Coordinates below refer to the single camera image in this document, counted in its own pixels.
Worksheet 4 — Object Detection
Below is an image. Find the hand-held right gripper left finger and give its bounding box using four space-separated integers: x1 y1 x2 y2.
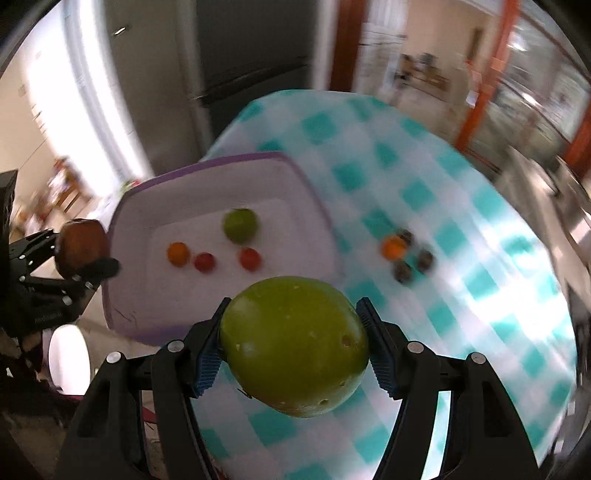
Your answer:
66 296 232 480

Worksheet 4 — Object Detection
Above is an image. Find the brown round fruit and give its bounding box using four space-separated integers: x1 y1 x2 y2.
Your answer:
56 219 112 280

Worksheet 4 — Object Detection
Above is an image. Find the large green fruit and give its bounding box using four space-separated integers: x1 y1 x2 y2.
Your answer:
219 275 370 419

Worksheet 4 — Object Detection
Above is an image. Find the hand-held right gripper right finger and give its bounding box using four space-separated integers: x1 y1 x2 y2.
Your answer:
355 298 542 480

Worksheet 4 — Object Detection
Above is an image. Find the small orange tomato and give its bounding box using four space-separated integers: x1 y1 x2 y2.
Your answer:
167 242 191 267

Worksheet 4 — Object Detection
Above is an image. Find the teal checkered tablecloth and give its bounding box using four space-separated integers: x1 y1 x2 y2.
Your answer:
196 89 579 480

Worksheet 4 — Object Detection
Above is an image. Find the grey refrigerator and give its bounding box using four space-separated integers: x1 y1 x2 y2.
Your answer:
182 0 324 153

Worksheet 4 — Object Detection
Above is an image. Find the orange door frame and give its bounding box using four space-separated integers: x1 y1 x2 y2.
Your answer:
329 0 522 151

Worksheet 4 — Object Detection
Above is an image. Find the small green lime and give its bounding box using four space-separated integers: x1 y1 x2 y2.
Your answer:
223 208 258 244

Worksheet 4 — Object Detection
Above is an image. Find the white round stool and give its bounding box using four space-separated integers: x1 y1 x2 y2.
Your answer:
48 324 90 397

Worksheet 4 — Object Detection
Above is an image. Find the white tray with purple rim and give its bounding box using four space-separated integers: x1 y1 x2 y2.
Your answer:
102 151 339 345

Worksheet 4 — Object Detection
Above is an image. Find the small orange fruit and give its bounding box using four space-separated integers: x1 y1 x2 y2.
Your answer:
381 235 408 260

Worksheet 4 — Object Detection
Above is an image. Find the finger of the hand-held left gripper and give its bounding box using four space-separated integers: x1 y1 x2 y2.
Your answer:
21 257 121 296
8 228 63 278

